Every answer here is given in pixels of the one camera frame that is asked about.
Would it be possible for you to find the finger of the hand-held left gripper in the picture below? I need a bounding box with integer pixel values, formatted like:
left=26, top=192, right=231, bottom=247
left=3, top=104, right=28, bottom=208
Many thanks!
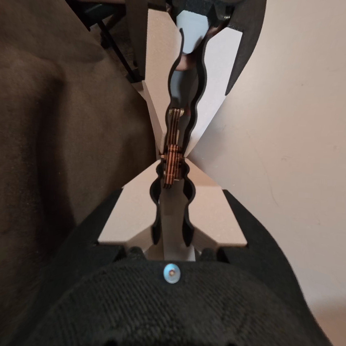
left=143, top=10, right=185, bottom=160
left=183, top=25, right=243, bottom=158

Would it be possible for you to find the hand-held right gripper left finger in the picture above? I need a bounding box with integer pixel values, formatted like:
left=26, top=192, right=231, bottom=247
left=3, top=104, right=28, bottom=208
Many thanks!
left=97, top=159, right=166, bottom=254

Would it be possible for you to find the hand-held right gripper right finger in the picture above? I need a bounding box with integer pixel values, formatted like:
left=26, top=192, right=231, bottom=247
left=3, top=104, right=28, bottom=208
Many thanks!
left=182, top=159, right=248, bottom=254

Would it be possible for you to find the wooden model assembly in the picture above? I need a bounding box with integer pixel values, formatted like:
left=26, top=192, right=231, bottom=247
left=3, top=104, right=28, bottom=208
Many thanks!
left=160, top=108, right=190, bottom=188

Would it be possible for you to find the grey desk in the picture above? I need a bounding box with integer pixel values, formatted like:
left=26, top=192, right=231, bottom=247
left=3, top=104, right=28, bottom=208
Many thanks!
left=187, top=0, right=346, bottom=341

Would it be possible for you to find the person's left hand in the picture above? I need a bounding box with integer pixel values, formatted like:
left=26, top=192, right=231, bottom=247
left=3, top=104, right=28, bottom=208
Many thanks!
left=177, top=53, right=197, bottom=71

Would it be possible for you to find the brown shirt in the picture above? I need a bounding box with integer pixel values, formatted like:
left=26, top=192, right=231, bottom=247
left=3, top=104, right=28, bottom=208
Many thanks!
left=0, top=0, right=160, bottom=311

